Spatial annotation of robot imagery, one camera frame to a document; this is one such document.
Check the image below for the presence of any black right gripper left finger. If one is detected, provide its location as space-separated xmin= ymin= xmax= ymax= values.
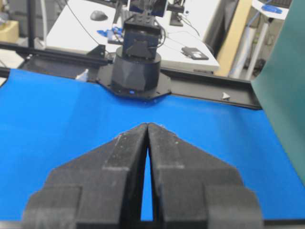
xmin=22 ymin=123 xmax=146 ymax=229

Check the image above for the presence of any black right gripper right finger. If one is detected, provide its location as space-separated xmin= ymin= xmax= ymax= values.
xmin=148 ymin=123 xmax=264 ymax=229

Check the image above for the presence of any blue table mat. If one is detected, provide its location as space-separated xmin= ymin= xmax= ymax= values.
xmin=0 ymin=69 xmax=305 ymax=221

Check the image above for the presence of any black flat device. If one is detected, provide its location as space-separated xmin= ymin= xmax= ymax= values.
xmin=181 ymin=46 xmax=209 ymax=60

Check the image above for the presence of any green backdrop sheet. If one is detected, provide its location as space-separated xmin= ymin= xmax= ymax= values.
xmin=251 ymin=0 xmax=305 ymax=182

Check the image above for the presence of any blue object on desk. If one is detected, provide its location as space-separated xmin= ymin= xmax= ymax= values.
xmin=96 ymin=26 xmax=123 ymax=45

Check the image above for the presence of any white desk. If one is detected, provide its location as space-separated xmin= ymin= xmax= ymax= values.
xmin=46 ymin=0 xmax=219 ymax=72

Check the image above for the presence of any grey computer mouse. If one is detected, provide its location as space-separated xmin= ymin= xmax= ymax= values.
xmin=90 ymin=10 xmax=108 ymax=21

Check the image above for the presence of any black monitor stand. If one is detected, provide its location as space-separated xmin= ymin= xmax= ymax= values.
xmin=167 ymin=0 xmax=185 ymax=27

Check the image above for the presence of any small white bracket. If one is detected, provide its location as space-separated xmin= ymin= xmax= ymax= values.
xmin=222 ymin=92 xmax=230 ymax=100

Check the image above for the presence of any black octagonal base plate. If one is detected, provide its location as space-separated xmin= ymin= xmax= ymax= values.
xmin=96 ymin=64 xmax=172 ymax=101

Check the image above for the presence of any black aluminium frame rail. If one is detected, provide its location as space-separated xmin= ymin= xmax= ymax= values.
xmin=0 ymin=42 xmax=262 ymax=110

